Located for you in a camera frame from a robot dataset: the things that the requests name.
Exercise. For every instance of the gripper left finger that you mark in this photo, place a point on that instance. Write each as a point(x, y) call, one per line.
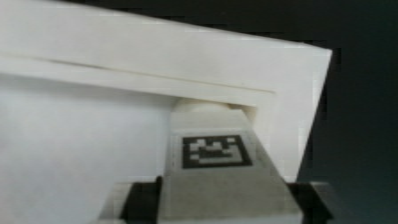
point(132, 202)

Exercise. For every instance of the white square tabletop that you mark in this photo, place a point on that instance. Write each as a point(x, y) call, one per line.
point(84, 124)

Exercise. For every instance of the white leg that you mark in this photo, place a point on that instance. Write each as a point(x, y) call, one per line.
point(223, 187)

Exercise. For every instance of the white obstacle fence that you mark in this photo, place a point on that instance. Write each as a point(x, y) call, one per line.
point(84, 45)

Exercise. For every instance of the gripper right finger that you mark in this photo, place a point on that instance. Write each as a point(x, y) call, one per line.
point(317, 202)

